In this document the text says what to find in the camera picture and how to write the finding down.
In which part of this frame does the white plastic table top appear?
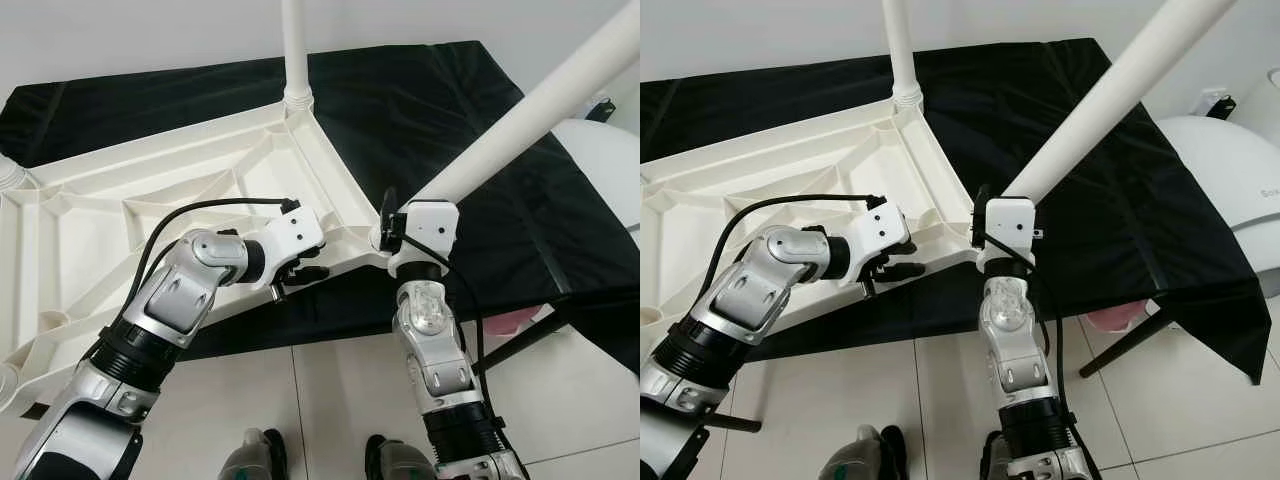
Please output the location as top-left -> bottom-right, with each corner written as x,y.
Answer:
0,100 -> 396,416
640,98 -> 986,363

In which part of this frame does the black tablecloth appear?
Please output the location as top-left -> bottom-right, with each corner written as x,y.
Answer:
0,40 -> 640,376
640,38 -> 1273,386

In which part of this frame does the pink object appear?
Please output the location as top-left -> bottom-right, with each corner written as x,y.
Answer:
1085,303 -> 1147,334
485,308 -> 542,338

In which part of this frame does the black metal table leg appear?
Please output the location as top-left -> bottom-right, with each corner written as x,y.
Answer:
1078,305 -> 1177,380
705,410 -> 764,434
480,305 -> 573,377

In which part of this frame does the grey robot left leg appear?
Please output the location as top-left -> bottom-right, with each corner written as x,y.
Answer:
218,428 -> 290,480
820,425 -> 910,480

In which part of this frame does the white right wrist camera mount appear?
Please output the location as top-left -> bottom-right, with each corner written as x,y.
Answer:
387,200 -> 461,277
975,197 -> 1046,272

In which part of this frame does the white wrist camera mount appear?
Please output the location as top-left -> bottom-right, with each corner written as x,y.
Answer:
975,197 -> 1046,272
387,200 -> 461,277
260,205 -> 327,288
847,203 -> 912,285

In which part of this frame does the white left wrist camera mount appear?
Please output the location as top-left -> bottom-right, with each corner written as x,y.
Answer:
260,205 -> 327,288
847,203 -> 912,285

